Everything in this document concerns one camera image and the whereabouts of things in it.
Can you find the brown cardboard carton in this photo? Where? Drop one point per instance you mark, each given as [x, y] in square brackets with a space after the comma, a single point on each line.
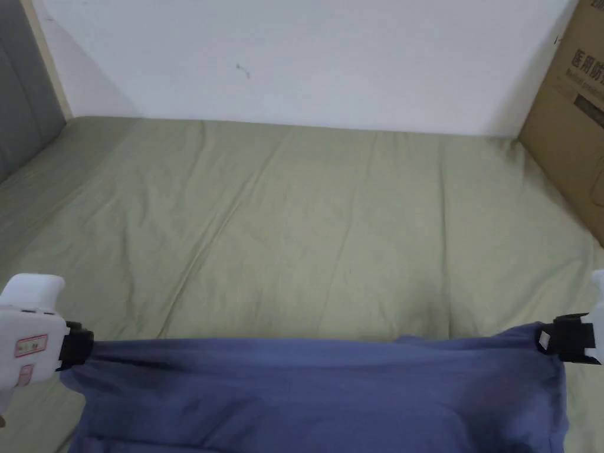
[573, 118]

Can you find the bed with pale green sheet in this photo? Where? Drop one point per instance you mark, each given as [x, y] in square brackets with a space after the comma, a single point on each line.
[283, 226]

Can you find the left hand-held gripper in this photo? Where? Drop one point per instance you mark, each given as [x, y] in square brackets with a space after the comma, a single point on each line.
[28, 325]

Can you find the dark blue shirt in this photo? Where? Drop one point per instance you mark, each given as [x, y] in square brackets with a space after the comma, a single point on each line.
[321, 401]

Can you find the grey padded headboard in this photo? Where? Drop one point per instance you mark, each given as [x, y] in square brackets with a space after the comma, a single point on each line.
[23, 85]

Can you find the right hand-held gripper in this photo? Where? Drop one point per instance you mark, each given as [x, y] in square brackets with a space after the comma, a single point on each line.
[598, 325]

